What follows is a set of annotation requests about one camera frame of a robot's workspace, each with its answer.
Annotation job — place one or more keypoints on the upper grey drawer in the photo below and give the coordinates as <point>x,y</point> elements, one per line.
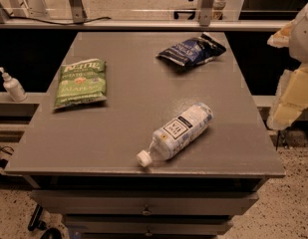
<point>120,202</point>

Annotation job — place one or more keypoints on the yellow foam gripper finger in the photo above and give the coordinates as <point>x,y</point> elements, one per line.
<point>291,98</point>
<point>280,39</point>

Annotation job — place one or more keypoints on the green jalapeno chip bag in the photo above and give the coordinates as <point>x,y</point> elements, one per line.
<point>81,83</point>

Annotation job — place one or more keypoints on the grey drawer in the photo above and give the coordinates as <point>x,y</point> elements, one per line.
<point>148,225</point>
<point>120,202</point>

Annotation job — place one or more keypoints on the plastic water bottle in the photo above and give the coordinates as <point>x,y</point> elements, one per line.
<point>177,134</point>

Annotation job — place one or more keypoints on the black caster wheel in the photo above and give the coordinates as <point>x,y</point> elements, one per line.
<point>36,223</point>

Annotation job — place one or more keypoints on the white pump dispenser bottle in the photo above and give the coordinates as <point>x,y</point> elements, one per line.
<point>13,87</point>

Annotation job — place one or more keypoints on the blue chip bag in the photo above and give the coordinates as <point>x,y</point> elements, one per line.
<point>194,51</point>

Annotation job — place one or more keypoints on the lower grey drawer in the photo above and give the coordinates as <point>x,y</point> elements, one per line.
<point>148,225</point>

